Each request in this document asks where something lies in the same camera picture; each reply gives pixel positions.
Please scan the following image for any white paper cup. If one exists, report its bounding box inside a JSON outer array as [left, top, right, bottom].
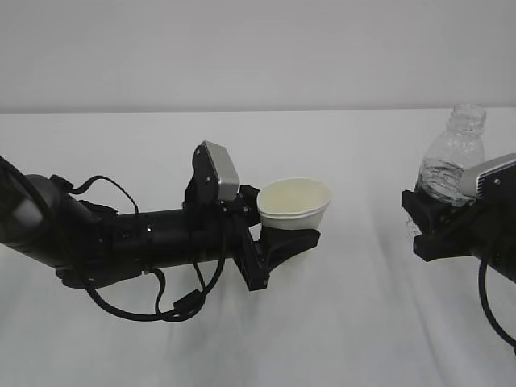
[[256, 177, 333, 231]]

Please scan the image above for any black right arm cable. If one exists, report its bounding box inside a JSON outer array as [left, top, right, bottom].
[[477, 257, 516, 347]]

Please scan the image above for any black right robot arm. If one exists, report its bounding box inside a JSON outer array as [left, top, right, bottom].
[[401, 190, 515, 281]]

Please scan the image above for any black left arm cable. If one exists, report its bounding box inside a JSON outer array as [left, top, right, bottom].
[[60, 174, 227, 323]]

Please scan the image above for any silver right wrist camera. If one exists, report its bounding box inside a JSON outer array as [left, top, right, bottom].
[[460, 153, 515, 202]]

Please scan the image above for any clear water bottle green label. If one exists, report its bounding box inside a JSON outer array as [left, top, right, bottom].
[[405, 102, 488, 239]]

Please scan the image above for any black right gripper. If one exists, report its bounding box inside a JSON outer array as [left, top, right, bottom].
[[402, 189, 515, 266]]

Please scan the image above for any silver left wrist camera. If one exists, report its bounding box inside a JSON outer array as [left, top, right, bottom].
[[192, 140, 240, 204]]

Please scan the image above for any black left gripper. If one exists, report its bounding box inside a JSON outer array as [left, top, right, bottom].
[[183, 181, 322, 292]]

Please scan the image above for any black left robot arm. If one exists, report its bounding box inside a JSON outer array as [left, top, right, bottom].
[[1, 160, 320, 291]]

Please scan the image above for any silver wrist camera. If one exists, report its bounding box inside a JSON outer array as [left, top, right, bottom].
[[460, 153, 515, 202], [192, 140, 240, 204]]

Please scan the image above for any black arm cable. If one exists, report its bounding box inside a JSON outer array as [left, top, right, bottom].
[[477, 257, 516, 347], [60, 174, 227, 323]]

